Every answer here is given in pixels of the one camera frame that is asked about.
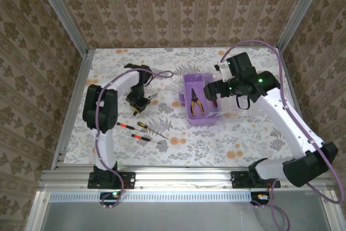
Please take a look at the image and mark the red black slim screwdriver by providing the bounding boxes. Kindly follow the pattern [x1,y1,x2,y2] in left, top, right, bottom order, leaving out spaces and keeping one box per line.
[116,122,147,134]
[131,133,163,144]

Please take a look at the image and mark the yellow black handled pliers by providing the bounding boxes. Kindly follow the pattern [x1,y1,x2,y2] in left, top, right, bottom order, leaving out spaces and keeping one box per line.
[190,88,205,116]

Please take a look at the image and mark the purple plastic tool box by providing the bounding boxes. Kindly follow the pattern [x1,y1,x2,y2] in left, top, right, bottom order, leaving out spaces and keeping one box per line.
[178,72,255,127]

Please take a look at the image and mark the floral printed tablecloth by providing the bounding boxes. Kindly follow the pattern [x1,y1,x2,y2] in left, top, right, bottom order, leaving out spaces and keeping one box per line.
[63,47,315,167]

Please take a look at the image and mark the long aluminium base beam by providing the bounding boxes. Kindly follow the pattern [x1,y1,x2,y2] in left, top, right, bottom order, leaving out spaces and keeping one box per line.
[37,168,334,190]

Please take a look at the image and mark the grey metal shelf panel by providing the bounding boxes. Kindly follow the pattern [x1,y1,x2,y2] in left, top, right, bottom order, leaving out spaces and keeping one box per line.
[25,189,346,231]

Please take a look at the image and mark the right aluminium side rail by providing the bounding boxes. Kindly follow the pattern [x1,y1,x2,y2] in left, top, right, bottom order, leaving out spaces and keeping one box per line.
[278,48,320,169]

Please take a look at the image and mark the aluminium side rail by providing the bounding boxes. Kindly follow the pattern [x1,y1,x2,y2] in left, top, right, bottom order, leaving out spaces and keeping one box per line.
[278,48,320,169]
[51,49,95,171]

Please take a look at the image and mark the left aluminium side rail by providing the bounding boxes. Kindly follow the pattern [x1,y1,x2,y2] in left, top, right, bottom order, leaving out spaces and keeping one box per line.
[51,49,95,171]

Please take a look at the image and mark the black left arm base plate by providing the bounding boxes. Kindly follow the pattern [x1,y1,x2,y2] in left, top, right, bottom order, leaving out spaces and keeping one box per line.
[88,170,136,190]

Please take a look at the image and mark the right aluminium corner post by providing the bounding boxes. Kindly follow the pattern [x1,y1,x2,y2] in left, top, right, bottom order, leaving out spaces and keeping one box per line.
[277,0,329,50]

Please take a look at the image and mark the aluminium corner post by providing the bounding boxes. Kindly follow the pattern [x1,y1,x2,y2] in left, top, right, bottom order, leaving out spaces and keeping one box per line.
[30,0,89,55]
[277,0,329,50]

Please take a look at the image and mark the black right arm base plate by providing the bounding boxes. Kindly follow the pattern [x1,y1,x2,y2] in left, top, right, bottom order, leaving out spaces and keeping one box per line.
[230,170,282,189]

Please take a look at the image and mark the slotted grey cable duct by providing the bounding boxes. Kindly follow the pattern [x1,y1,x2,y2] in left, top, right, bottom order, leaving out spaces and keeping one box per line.
[48,192,256,202]

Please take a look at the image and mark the left aluminium corner post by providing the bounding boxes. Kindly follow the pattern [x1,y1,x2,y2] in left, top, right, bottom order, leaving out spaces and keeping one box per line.
[30,0,89,55]

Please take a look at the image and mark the aluminium frame strut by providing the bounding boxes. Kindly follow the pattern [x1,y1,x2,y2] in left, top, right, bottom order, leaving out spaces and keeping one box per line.
[318,189,342,231]
[25,190,51,231]

